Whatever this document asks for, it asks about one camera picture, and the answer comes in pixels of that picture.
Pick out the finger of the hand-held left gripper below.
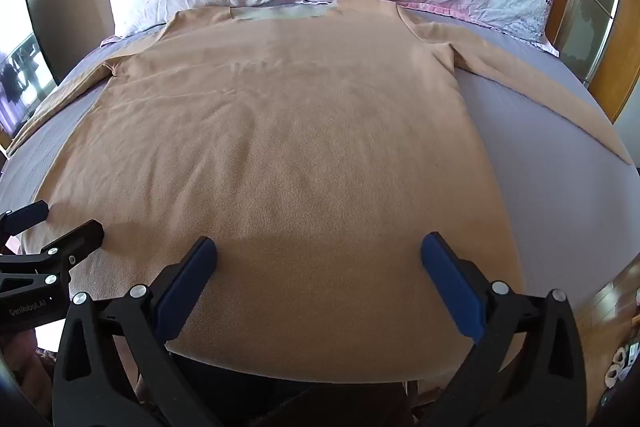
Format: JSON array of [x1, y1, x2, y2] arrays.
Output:
[[0, 220, 105, 292], [0, 201, 50, 237]]

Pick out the wooden headboard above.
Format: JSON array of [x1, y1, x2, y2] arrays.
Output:
[[545, 0, 640, 124]]

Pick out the wall poster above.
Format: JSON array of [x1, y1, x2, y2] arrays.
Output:
[[0, 0, 60, 135]]

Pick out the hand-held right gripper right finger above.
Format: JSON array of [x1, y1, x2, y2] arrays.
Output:
[[421, 232, 587, 427]]

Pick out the tan long-sleeve shirt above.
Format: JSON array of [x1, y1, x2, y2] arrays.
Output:
[[11, 2, 633, 384]]

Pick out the grey bed sheet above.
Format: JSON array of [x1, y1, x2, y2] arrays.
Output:
[[0, 4, 640, 308]]

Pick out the white slippers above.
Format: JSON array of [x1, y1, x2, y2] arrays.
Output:
[[604, 346, 635, 388]]

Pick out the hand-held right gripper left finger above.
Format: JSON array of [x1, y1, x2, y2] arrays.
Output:
[[52, 236, 219, 427]]

